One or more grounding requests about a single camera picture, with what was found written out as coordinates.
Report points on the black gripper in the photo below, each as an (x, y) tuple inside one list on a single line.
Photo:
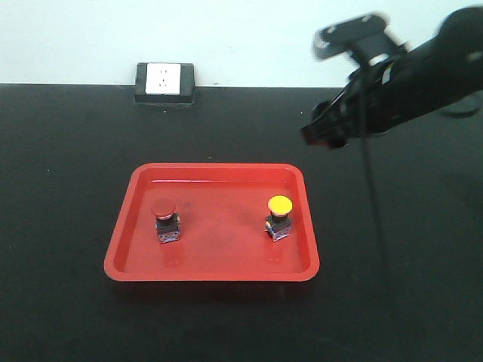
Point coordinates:
[(370, 104)]

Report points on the yellow mushroom push button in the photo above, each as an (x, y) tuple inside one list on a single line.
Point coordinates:
[(278, 222)]

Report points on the red mushroom push button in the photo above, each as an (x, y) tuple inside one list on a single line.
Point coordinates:
[(167, 220)]

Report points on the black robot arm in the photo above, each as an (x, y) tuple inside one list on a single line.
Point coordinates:
[(446, 68)]

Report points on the black white power outlet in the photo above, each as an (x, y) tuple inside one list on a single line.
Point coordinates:
[(171, 84)]

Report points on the red plastic tray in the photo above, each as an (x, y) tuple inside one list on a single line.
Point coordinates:
[(222, 210)]

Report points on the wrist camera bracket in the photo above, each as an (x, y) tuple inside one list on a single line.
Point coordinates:
[(363, 38)]

